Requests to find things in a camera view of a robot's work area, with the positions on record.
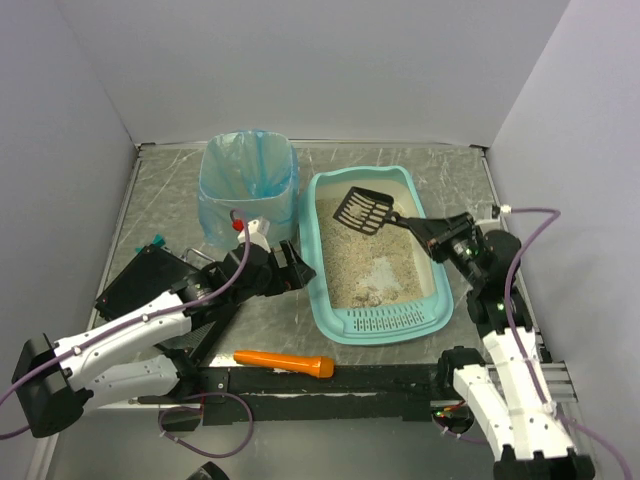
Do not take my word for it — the light blue litter box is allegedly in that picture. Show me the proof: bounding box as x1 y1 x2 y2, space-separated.
299 166 454 346

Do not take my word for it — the black litter scoop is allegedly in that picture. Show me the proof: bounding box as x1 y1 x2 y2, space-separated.
332 187 409 236

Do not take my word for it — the trash bin with blue bag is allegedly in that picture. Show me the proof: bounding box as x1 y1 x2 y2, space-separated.
198 130 300 250

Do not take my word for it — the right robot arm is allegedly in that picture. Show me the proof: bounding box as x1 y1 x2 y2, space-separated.
394 214 595 479

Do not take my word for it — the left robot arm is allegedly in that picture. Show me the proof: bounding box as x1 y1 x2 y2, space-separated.
10 241 316 438

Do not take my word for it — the litter clump ball front left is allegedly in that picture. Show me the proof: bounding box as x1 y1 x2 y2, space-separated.
353 292 370 308

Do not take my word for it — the litter clump ball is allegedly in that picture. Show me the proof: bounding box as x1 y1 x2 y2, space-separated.
353 292 370 308
369 295 383 306
345 203 370 224

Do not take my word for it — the litter clump ball middle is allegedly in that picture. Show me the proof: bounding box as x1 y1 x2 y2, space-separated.
345 203 370 224

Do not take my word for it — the litter clump ball front right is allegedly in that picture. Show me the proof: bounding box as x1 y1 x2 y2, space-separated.
369 295 383 306

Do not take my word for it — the orange toy microphone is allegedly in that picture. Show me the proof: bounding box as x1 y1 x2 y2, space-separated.
233 350 335 379

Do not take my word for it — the black ribbed case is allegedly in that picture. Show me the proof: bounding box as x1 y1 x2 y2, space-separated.
95 245 239 365

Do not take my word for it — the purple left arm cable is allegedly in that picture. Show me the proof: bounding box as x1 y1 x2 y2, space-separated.
0 208 252 441

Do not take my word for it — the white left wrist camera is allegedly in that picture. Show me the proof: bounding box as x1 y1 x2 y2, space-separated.
232 217 270 251

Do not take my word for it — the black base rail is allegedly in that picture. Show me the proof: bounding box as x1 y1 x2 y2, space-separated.
188 364 462 422

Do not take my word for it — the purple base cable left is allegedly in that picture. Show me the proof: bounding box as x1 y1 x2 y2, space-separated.
158 392 255 459

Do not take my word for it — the aluminium frame rail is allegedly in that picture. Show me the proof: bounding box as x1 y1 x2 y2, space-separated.
529 309 578 404

